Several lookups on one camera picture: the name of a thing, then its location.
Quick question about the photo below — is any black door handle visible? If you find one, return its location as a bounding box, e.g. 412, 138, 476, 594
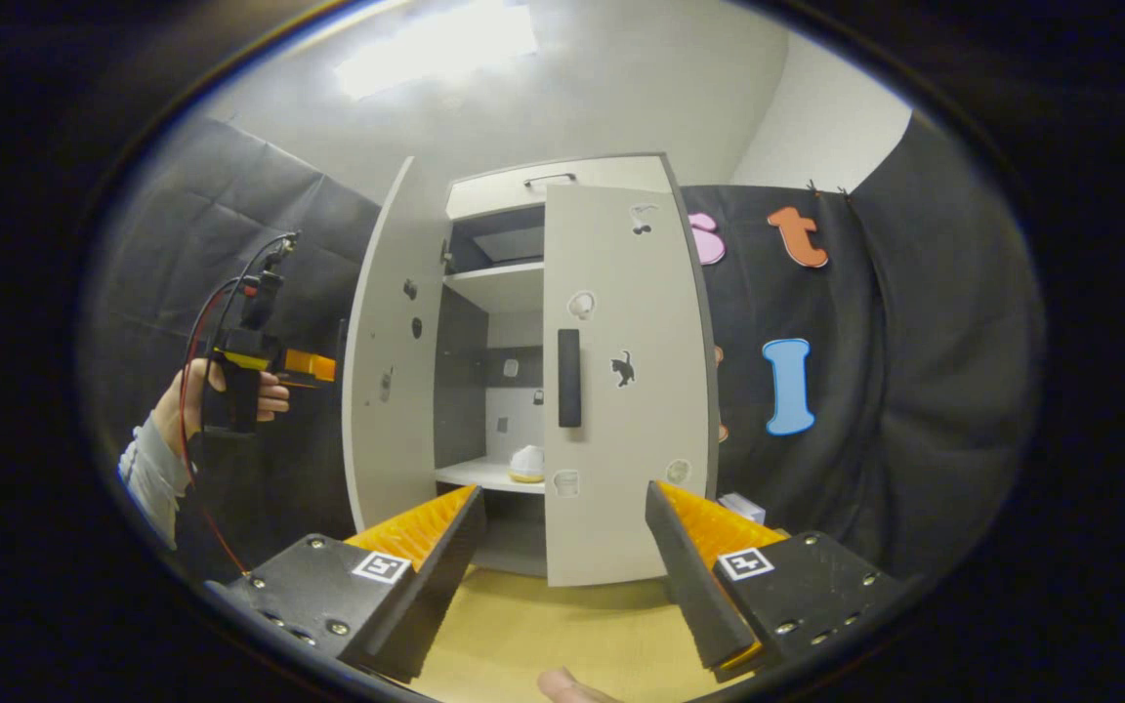
558, 329, 583, 429

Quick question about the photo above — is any black cable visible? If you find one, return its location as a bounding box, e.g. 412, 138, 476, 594
196, 231, 300, 352

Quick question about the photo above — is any white cabinet door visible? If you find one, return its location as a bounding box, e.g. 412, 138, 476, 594
543, 184, 715, 589
341, 156, 451, 533

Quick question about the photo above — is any red cable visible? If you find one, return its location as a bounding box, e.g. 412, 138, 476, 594
178, 276, 256, 577

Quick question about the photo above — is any small blue white box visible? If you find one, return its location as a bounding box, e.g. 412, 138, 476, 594
719, 492, 767, 526

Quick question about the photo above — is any white cabinet drawer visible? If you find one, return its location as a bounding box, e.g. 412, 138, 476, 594
445, 156, 673, 221

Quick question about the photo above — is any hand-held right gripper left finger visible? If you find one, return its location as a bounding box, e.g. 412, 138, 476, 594
206, 485, 487, 682

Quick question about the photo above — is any ceiling light panel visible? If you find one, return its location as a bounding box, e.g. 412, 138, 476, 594
333, 0, 539, 99

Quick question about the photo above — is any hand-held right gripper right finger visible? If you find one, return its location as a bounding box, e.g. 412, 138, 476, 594
646, 480, 905, 682

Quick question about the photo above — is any white shoe cabinet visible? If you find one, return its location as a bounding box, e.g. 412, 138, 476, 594
436, 153, 720, 577

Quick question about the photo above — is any black backdrop cloth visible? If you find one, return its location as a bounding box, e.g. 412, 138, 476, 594
79, 112, 1047, 587

